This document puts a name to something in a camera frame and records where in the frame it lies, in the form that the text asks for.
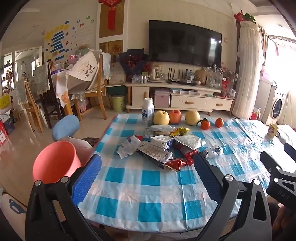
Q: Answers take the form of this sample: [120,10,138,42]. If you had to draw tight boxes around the person's right hand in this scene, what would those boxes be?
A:
[273,205,294,231]

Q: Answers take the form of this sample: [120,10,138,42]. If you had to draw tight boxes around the colourful wall chart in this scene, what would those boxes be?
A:
[44,14,96,62]

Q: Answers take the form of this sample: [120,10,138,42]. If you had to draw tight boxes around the pink plastic bin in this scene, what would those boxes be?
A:
[32,141,82,183]

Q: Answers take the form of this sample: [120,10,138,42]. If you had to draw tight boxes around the green waste bin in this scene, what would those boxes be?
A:
[111,95,126,112]

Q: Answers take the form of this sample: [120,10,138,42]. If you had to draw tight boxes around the white washing machine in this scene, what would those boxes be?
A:
[268,91,288,124]

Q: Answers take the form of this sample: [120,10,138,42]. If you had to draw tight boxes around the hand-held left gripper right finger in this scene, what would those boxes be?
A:
[193,152,272,241]

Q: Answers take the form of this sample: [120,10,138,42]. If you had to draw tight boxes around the tangerine with green leaf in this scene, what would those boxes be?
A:
[196,118,211,130]

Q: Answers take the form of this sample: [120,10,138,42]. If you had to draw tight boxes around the white blue packet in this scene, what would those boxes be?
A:
[203,145,223,158]

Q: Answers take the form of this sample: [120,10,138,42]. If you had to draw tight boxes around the white cloth with blue print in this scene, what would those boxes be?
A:
[0,185,27,223]

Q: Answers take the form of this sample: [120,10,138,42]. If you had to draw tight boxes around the pink storage box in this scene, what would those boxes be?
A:
[154,90,171,108]

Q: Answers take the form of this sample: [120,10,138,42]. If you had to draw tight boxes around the artificial flowers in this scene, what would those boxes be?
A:
[234,10,257,24]

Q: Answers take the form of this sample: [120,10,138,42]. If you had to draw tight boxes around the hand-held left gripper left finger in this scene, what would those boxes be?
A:
[25,153,102,241]

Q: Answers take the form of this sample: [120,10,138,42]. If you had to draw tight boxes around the black router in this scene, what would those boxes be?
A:
[168,67,185,81]

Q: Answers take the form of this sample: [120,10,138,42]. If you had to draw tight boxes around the dark wooden chair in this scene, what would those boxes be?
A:
[39,62,70,129]

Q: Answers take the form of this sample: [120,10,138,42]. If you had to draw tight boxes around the cream television cabinet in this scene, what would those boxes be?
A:
[125,61,236,116]

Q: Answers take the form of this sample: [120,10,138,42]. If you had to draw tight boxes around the silver packet with circles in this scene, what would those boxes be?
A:
[136,141,173,169]

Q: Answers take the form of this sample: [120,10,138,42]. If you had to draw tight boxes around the white cloth with orange print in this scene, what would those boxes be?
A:
[55,70,71,108]

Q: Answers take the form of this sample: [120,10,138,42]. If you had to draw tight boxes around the yellow plastic bag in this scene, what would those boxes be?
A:
[0,94,11,109]

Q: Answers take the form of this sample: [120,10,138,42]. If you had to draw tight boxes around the white cushion package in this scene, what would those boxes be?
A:
[109,62,126,85]

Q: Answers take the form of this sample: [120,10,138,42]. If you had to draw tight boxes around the ceramic mug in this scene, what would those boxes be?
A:
[268,123,279,139]

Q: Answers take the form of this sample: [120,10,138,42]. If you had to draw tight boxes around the lace covered air conditioner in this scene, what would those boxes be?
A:
[232,21,266,120]

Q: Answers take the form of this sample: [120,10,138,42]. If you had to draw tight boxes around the white blue wrapper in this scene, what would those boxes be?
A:
[144,124,175,139]

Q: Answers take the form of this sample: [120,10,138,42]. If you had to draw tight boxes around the white foil packet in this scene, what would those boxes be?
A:
[151,135,175,152]

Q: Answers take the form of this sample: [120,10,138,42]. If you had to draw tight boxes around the white electric kettle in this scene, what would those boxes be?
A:
[149,66,163,82]

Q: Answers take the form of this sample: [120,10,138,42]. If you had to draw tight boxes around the yellow pear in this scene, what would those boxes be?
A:
[185,111,201,126]
[153,110,170,126]

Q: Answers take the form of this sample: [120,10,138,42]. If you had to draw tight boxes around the blue checked tablecloth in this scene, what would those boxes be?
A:
[77,113,296,233]

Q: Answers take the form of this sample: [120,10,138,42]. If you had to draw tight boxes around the red apple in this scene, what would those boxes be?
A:
[168,109,182,124]

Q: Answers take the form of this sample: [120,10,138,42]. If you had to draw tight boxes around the red gift bag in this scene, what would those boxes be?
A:
[251,108,262,121]

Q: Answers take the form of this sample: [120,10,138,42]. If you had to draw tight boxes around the red snack wrapper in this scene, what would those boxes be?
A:
[174,144,199,166]
[164,158,187,172]

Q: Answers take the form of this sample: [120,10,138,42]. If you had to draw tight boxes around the dark wrapped flower bouquet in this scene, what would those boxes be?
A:
[117,48,149,75]

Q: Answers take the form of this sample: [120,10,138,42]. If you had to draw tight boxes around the blue padded stool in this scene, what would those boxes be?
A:
[52,115,80,142]

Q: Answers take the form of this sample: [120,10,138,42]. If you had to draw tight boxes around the yellow snack wrapper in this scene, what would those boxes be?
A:
[169,127,190,137]

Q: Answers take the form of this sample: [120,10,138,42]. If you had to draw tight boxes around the white plastic bottle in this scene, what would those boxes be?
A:
[142,97,155,127]

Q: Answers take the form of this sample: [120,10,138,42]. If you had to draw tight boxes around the red knot decoration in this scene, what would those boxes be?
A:
[98,0,122,30]

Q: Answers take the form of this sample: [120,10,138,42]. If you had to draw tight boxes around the clear plastic bag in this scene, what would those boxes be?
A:
[206,67,223,90]

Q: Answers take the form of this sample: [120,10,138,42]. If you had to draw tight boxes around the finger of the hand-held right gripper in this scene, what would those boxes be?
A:
[260,151,296,202]
[284,142,296,160]

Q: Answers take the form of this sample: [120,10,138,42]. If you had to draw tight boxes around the black flat television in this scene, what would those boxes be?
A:
[148,20,222,67]

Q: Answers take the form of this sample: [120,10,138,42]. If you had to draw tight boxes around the brown paper bag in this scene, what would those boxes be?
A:
[195,68,208,85]

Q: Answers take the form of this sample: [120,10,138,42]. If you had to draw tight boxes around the grey printed packet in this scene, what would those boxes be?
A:
[173,135,207,150]

